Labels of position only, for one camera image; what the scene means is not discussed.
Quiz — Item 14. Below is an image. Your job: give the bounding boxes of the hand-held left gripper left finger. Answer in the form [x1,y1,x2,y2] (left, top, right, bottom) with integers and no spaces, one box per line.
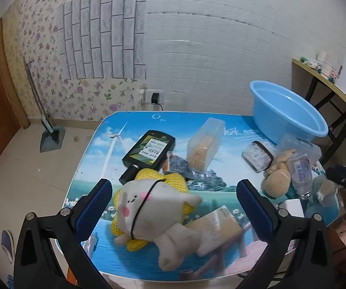
[14,178,113,289]

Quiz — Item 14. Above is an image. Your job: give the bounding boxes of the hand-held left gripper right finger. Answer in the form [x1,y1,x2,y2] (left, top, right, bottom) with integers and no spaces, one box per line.
[236,179,336,289]

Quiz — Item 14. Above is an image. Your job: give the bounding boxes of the brown plush bear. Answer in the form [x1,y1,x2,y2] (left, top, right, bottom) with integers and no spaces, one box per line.
[261,149,297,199]

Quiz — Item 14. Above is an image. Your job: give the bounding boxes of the white plush toy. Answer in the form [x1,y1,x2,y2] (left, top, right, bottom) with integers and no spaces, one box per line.
[113,178,203,271]

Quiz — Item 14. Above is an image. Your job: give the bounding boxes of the clear plastic case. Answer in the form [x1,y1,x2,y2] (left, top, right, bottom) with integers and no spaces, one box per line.
[277,132,322,169]

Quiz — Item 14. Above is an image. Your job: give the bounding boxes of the blue plastic basin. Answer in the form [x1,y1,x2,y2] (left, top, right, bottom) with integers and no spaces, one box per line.
[249,80,329,145]

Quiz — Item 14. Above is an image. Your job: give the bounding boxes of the tall clear plastic container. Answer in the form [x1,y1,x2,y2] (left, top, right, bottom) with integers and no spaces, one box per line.
[187,117,225,173]

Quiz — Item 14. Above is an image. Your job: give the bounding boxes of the clear toothpick jar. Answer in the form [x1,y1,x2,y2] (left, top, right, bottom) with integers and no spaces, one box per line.
[311,175,342,205]

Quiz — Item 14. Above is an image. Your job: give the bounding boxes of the clear plastic bottle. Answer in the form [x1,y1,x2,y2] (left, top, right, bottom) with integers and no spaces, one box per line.
[289,153,313,200]

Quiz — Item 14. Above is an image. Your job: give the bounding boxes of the small clear black-rimmed box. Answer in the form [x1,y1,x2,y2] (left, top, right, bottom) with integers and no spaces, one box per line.
[242,141,274,173]

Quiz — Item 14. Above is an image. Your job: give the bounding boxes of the grey dustpan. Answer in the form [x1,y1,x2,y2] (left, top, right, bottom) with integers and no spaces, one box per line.
[25,60,66,153]

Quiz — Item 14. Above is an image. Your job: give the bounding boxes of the grey orange snack packet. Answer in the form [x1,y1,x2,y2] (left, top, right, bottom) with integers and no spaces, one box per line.
[162,152,202,184]

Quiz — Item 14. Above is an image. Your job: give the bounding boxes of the black green bottle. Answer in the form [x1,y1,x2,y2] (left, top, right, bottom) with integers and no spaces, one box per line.
[119,130,176,185]

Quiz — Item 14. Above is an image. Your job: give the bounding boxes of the blue white slipper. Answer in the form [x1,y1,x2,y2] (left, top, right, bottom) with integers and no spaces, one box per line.
[1,230,14,261]

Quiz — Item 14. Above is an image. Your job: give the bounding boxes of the yellow side table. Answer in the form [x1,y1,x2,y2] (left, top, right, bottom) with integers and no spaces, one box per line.
[292,58,346,169]

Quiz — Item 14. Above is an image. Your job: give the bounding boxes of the white wall socket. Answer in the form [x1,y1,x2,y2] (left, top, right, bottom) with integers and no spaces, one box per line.
[146,89,164,103]

